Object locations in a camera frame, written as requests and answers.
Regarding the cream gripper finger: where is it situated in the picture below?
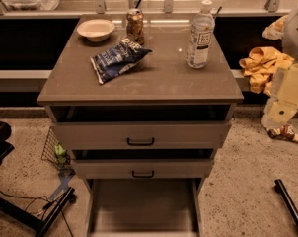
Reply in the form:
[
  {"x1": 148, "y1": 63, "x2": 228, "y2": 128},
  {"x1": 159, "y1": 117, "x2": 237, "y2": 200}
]
[
  {"x1": 277, "y1": 63, "x2": 298, "y2": 109},
  {"x1": 270, "y1": 68, "x2": 285, "y2": 97}
]

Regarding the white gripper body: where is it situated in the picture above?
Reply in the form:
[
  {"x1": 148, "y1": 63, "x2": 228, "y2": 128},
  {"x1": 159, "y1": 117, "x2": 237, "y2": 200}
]
[{"x1": 261, "y1": 97, "x2": 298, "y2": 129}]

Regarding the clear plastic water bottle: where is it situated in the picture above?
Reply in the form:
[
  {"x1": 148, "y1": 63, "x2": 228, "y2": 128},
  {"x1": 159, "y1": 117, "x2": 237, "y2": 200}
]
[{"x1": 186, "y1": 0, "x2": 215, "y2": 69}]

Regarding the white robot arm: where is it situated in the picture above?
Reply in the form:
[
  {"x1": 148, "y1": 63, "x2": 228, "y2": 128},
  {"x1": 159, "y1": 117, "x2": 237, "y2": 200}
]
[{"x1": 261, "y1": 3, "x2": 298, "y2": 129}]

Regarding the grey drawer cabinet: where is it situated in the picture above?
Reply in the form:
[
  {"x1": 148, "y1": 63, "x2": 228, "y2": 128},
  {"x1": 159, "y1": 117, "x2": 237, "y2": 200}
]
[{"x1": 37, "y1": 13, "x2": 245, "y2": 237}]

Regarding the middle grey drawer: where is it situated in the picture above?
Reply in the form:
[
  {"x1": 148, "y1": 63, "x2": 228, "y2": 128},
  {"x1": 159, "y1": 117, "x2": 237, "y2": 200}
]
[{"x1": 73, "y1": 149, "x2": 214, "y2": 179}]

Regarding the grey drawer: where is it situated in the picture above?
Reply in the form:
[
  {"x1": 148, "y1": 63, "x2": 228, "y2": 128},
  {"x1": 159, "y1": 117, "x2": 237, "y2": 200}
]
[
  {"x1": 48, "y1": 104, "x2": 233, "y2": 150},
  {"x1": 73, "y1": 149, "x2": 214, "y2": 179},
  {"x1": 85, "y1": 179, "x2": 203, "y2": 237}
]

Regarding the bottom grey drawer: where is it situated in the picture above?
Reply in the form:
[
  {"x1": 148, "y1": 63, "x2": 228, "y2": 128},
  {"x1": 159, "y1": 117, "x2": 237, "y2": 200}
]
[{"x1": 85, "y1": 179, "x2": 203, "y2": 237}]

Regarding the top grey drawer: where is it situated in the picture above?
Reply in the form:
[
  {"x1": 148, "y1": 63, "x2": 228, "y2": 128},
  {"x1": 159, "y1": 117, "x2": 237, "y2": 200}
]
[{"x1": 48, "y1": 104, "x2": 233, "y2": 150}]

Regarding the brown snack wrapper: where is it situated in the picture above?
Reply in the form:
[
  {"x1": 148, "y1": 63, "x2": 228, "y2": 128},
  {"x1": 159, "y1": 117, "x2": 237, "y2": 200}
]
[{"x1": 267, "y1": 124, "x2": 298, "y2": 143}]

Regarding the yellow cloth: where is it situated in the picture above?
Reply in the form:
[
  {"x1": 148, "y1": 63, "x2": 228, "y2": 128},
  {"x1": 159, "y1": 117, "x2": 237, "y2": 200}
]
[{"x1": 239, "y1": 46, "x2": 294, "y2": 96}]

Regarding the black bar right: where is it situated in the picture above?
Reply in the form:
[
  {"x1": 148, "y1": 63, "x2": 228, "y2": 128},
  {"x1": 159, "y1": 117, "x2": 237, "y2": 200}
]
[{"x1": 274, "y1": 179, "x2": 298, "y2": 229}]

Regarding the crushed brown soda can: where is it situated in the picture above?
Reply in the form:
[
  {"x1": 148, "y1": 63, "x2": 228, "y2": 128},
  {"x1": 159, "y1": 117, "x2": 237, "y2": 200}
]
[{"x1": 126, "y1": 8, "x2": 144, "y2": 45}]

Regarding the blue chip bag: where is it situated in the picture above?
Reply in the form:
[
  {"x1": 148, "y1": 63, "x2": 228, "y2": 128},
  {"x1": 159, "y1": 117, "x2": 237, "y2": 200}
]
[{"x1": 90, "y1": 39, "x2": 151, "y2": 85}]

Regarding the white bowl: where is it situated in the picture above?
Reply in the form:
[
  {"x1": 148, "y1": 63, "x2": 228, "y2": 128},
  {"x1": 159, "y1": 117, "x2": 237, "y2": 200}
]
[{"x1": 77, "y1": 19, "x2": 115, "y2": 42}]

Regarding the green object in basket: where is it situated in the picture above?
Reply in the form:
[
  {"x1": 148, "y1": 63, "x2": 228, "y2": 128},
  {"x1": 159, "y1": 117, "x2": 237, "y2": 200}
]
[{"x1": 54, "y1": 143, "x2": 67, "y2": 164}]

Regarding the blue tape cross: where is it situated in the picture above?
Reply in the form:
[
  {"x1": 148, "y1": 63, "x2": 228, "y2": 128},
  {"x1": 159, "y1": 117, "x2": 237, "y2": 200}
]
[{"x1": 48, "y1": 170, "x2": 75, "y2": 201}]

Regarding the black stand leg left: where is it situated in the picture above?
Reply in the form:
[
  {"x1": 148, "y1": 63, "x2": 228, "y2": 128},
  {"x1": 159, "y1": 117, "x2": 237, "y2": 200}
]
[{"x1": 0, "y1": 187, "x2": 75, "y2": 237}]

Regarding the wire mesh basket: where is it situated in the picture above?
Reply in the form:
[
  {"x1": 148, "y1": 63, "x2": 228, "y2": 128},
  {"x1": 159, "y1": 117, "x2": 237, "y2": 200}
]
[{"x1": 41, "y1": 129, "x2": 70, "y2": 170}]

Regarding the black cable on floor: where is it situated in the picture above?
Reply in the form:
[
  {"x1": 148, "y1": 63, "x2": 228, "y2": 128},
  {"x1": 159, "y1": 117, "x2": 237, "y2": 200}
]
[{"x1": 0, "y1": 181, "x2": 75, "y2": 237}]

